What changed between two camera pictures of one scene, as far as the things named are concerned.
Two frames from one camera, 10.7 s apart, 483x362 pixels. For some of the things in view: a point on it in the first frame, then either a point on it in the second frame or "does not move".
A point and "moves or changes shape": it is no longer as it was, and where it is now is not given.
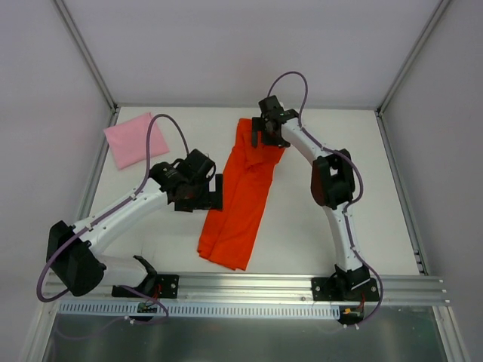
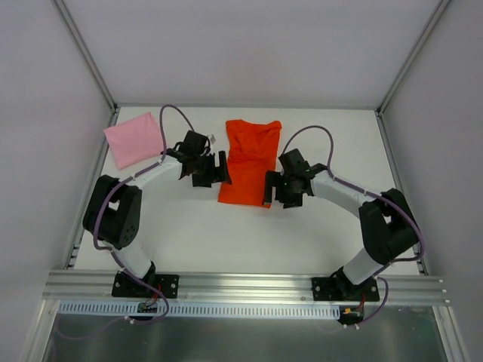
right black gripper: x=269 y=132 -> x=278 y=188
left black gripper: x=204 y=200 -> x=210 y=170
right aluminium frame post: x=433 y=23 does not move
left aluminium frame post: x=87 y=53 does not move
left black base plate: x=155 y=286 does not move
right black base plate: x=329 y=289 does not move
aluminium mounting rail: x=253 y=289 does not move
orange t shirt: x=229 y=235 moves or changes shape
